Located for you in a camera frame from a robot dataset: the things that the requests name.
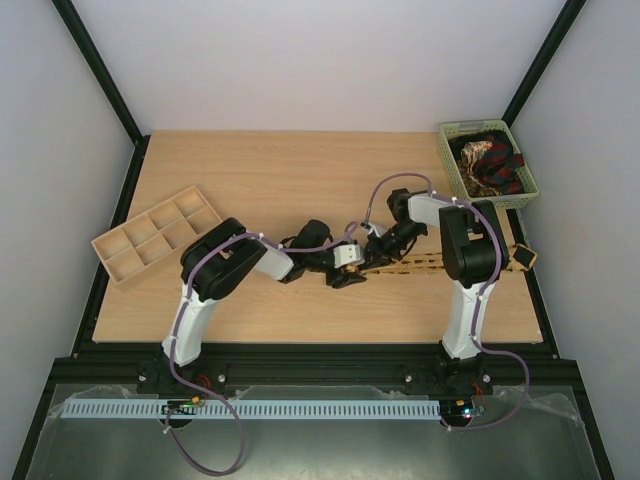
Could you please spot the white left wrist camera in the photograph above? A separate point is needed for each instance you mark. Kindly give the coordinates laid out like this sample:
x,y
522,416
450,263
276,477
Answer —
x,y
347,254

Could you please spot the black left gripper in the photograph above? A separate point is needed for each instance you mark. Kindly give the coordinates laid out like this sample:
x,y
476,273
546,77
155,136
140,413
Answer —
x,y
338,280

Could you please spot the black aluminium frame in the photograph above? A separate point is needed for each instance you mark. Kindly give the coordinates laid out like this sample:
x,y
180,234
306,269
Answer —
x,y
303,365

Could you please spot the wooden compartment tray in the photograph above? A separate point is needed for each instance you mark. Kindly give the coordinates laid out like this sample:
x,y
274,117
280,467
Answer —
x,y
155,239

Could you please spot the yellow beetle print tie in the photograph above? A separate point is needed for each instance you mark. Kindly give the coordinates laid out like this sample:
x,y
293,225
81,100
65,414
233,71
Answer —
x,y
521,259

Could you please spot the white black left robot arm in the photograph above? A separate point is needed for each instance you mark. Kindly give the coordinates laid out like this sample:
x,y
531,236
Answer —
x,y
216,264

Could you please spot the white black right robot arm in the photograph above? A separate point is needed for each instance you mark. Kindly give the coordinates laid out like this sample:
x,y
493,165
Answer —
x,y
473,252

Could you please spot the light blue slotted cable duct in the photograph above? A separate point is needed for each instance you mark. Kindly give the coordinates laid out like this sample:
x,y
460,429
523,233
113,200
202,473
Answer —
x,y
255,409

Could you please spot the green perforated plastic basket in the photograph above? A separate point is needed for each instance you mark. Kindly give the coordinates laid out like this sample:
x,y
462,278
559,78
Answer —
x,y
452,138

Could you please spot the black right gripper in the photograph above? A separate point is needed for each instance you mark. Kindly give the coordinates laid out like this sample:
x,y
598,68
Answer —
x,y
376,251

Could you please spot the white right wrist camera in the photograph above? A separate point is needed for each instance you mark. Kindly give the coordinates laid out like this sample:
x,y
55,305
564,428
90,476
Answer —
x,y
373,229

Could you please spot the floral patterned tie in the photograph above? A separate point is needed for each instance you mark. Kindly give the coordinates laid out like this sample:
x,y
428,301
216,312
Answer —
x,y
474,151

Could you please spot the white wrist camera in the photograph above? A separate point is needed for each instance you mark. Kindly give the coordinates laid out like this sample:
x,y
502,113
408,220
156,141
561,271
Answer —
x,y
347,254
373,229

